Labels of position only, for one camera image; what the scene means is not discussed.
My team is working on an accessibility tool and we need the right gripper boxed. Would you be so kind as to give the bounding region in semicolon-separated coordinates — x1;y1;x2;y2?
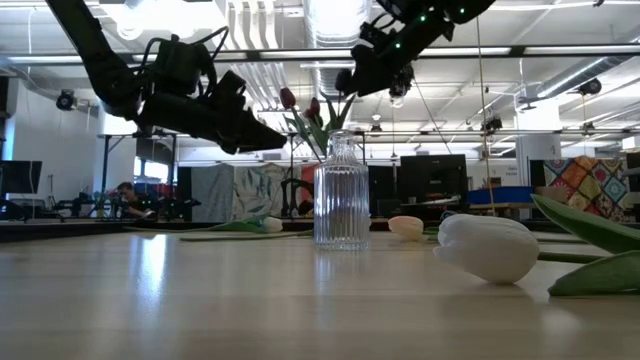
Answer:
350;19;454;98

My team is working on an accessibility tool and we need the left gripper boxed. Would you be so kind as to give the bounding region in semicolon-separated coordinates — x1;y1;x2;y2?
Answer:
135;69;289;155

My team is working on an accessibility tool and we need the clear ribbed glass vase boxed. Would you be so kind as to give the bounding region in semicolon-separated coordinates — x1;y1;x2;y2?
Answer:
313;128;371;252

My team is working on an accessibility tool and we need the peach artificial tulip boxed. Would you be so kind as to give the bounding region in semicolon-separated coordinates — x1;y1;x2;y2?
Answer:
387;215;441;242

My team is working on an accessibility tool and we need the large white artificial tulip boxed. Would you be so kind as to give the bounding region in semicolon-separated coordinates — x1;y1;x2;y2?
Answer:
432;193;640;298

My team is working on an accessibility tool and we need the red artificial tulip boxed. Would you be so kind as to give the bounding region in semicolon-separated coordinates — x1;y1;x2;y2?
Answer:
278;87;326;162

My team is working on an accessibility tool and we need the leaf-print curtain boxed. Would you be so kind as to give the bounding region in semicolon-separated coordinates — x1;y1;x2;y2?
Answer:
190;163;303;223

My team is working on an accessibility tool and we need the red background panel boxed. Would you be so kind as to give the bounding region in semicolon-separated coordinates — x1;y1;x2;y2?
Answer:
300;164;316;217

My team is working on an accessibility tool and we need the large black monitor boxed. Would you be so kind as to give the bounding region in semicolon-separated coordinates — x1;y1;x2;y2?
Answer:
398;154;469;205

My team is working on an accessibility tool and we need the person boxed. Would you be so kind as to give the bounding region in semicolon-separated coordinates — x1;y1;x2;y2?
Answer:
114;181;157;220

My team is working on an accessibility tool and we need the blue plastic bin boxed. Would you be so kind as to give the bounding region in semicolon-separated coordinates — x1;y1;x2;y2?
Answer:
467;185;536;206

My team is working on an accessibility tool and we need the cardboard box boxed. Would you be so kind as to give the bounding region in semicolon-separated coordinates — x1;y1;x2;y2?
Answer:
534;185;570;204

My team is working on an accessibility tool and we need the black computer monitor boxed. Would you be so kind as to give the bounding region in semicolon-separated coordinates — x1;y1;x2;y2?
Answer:
0;159;44;197

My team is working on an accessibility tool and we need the colourful patchwork quilt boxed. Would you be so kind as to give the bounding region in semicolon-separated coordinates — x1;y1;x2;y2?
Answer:
542;155;630;223

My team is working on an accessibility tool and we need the black hanging cable reel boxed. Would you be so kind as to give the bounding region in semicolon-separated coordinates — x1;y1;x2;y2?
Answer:
577;76;604;98
481;114;504;136
55;88;78;113
388;63;416;110

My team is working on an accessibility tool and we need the silver ventilation duct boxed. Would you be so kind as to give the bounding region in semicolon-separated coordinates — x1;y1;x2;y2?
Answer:
519;52;640;104
302;0;374;99

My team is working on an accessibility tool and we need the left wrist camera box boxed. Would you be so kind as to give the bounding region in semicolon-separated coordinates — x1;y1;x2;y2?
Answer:
142;25;231;101

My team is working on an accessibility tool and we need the yellow hanging cable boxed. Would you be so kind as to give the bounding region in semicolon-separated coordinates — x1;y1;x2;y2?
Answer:
473;16;497;222

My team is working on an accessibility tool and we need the black metal frame stand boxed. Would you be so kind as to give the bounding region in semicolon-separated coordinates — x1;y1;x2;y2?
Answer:
97;129;180;222

